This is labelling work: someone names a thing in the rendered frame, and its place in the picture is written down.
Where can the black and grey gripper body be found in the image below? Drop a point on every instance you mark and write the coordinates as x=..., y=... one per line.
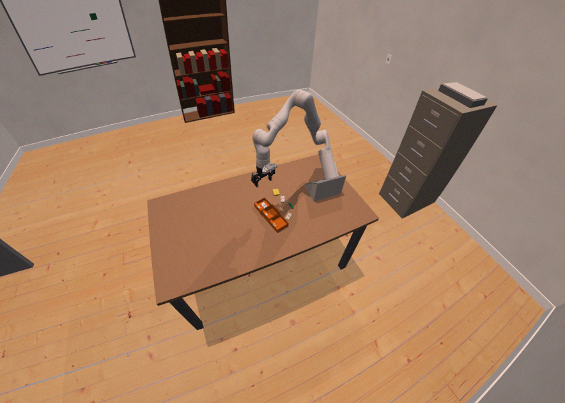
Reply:
x=259, y=171

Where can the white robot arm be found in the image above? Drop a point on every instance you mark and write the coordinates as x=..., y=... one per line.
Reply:
x=263, y=139

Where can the orange three-compartment bin rack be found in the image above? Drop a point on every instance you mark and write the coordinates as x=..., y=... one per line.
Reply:
x=272, y=215

